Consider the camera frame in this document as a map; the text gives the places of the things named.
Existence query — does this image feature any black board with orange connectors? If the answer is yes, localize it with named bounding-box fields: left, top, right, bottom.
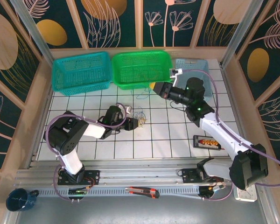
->
left=192, top=134, right=224, bottom=150

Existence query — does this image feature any green plastic mesh basket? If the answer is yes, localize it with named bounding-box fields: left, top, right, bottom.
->
left=111, top=50, right=173, bottom=91

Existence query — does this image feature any teal plastic mesh basket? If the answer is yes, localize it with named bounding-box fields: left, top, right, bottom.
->
left=51, top=51, right=114, bottom=96

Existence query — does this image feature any dark blue mug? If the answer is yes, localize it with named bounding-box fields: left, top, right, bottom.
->
left=6, top=188, right=40, bottom=212

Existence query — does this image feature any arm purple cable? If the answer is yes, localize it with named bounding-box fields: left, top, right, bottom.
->
left=182, top=69, right=280, bottom=202
left=43, top=102, right=131, bottom=202

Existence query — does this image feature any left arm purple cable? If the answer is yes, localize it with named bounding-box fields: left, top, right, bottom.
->
left=43, top=102, right=131, bottom=202

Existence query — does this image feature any thin yellow cable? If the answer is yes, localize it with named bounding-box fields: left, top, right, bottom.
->
left=130, top=67, right=163, bottom=90
left=136, top=116, right=148, bottom=129

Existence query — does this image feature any light blue plastic basket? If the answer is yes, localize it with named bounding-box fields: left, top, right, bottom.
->
left=175, top=58, right=213, bottom=102

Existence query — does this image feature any aluminium mounting rail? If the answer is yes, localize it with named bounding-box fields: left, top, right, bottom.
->
left=14, top=156, right=266, bottom=187

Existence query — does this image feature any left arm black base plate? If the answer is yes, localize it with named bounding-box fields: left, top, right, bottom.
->
left=57, top=169, right=100, bottom=185

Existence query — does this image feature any grey slotted cable duct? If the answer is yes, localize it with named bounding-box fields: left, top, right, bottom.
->
left=38, top=186, right=201, bottom=198

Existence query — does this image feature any small controller board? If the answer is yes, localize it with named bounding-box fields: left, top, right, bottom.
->
left=68, top=188, right=89, bottom=196
left=199, top=184, right=226, bottom=196

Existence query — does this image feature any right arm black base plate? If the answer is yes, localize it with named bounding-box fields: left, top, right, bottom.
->
left=182, top=168, right=224, bottom=184

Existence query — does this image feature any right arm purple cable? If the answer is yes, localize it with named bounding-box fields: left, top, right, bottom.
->
left=182, top=69, right=280, bottom=202

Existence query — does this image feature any aluminium frame post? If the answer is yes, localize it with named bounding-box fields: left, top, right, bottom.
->
left=220, top=0, right=264, bottom=69
left=9, top=0, right=54, bottom=63

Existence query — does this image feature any white square alarm clock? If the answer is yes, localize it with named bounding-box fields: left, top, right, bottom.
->
left=233, top=184, right=258, bottom=203

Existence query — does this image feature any red black box cutter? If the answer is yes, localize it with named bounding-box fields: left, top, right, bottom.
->
left=125, top=186, right=160, bottom=199

